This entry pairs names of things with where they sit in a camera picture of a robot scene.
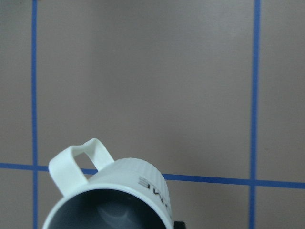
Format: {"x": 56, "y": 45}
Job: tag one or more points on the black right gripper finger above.
{"x": 179, "y": 225}

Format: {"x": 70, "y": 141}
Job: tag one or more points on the white ribbed mug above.
{"x": 99, "y": 192}

